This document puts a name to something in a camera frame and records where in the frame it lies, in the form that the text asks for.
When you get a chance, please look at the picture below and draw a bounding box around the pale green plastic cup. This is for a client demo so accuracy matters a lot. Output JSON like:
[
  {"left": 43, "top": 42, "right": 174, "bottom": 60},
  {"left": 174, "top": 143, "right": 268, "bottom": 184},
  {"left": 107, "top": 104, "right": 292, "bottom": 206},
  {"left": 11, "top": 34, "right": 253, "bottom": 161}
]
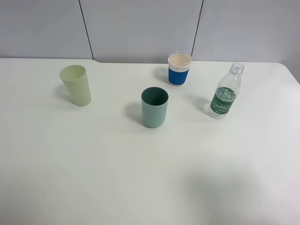
[{"left": 60, "top": 65, "right": 91, "bottom": 106}]

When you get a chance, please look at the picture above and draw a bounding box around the teal plastic cup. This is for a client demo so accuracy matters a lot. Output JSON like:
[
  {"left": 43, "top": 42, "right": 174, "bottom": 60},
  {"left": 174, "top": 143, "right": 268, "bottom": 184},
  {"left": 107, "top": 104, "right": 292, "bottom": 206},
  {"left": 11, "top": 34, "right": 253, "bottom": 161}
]
[{"left": 141, "top": 87, "right": 169, "bottom": 128}]

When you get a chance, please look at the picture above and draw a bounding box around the clear water bottle green label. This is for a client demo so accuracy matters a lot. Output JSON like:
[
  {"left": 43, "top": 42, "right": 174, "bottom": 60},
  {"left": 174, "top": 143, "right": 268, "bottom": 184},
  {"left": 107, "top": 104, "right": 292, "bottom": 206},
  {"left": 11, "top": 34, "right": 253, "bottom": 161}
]
[{"left": 209, "top": 62, "right": 244, "bottom": 119}]

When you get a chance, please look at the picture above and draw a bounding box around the blue sleeved paper cup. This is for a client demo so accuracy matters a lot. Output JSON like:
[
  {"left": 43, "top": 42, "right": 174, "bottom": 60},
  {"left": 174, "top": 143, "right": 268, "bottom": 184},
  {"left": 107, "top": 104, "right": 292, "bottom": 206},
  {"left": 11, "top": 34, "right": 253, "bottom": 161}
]
[{"left": 168, "top": 51, "right": 192, "bottom": 87}]

